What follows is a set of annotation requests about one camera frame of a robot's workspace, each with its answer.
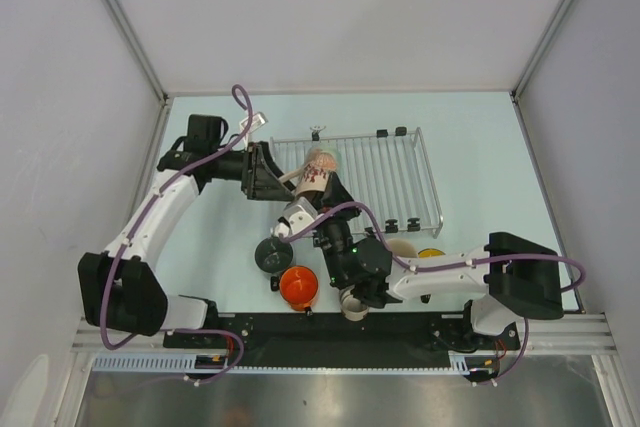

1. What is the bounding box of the metal wire dish rack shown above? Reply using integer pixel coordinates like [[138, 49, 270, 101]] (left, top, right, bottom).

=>
[[270, 126, 444, 238]]

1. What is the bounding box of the beige floral mug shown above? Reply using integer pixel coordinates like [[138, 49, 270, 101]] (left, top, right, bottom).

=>
[[279, 147, 340, 196]]

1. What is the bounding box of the stainless steel cup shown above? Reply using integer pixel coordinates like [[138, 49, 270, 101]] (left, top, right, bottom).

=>
[[339, 289, 369, 322]]

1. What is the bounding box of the dark green mug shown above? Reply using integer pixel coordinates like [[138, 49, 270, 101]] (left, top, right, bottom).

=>
[[254, 237, 295, 276]]

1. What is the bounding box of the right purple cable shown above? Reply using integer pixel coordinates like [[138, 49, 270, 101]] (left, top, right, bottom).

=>
[[269, 201, 587, 388]]

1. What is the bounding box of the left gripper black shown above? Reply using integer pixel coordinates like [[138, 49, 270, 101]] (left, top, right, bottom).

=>
[[210, 141, 296, 202]]

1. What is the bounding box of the yellow mug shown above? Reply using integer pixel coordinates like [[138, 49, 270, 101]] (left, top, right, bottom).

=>
[[417, 247, 446, 304]]

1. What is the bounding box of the plain beige mug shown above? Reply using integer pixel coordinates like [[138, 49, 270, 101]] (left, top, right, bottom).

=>
[[388, 238, 418, 258]]

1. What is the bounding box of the white slotted cable duct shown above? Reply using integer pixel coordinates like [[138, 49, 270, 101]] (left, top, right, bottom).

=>
[[92, 353, 495, 376]]

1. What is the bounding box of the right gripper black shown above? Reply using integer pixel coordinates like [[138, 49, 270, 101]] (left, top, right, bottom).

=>
[[312, 170, 362, 284]]

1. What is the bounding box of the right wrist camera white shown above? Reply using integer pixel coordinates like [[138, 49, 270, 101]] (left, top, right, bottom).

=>
[[273, 197, 318, 238]]

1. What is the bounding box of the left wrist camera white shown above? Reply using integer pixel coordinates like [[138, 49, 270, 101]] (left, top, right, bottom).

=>
[[239, 112, 268, 133]]

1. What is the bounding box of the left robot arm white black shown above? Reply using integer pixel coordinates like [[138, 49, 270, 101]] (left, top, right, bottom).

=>
[[78, 114, 294, 347]]

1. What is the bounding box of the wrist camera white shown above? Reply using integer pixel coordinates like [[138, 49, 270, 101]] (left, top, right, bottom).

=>
[[239, 112, 268, 133], [273, 197, 318, 238]]

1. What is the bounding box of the orange mug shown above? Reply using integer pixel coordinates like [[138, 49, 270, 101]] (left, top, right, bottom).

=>
[[270, 266, 319, 317]]

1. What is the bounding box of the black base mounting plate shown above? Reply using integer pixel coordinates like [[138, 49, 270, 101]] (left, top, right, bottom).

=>
[[163, 312, 520, 369]]

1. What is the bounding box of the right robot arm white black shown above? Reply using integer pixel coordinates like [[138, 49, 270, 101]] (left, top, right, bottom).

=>
[[311, 175, 564, 348]]

